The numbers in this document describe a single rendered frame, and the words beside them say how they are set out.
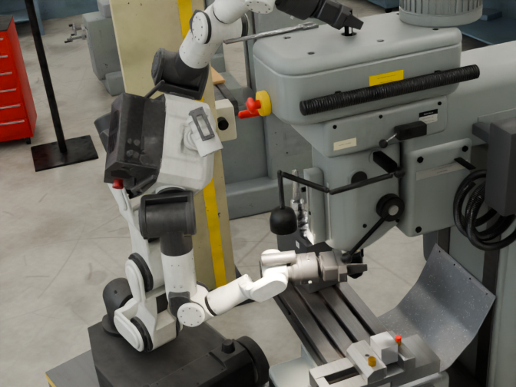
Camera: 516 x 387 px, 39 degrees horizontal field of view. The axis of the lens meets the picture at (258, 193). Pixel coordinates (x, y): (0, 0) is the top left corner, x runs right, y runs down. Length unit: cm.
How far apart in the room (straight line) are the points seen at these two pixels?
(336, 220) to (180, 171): 45
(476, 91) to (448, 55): 15
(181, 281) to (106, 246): 270
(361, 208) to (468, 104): 37
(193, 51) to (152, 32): 146
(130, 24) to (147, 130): 147
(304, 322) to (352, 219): 56
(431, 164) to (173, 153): 69
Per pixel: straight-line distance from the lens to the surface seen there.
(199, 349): 286
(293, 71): 162
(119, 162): 194
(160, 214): 196
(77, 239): 487
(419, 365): 208
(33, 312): 429
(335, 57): 165
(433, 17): 180
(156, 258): 246
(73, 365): 320
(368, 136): 176
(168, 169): 198
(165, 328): 273
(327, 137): 171
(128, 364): 286
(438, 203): 196
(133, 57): 344
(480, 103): 191
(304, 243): 236
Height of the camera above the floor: 239
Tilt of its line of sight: 28 degrees down
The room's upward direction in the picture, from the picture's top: 5 degrees counter-clockwise
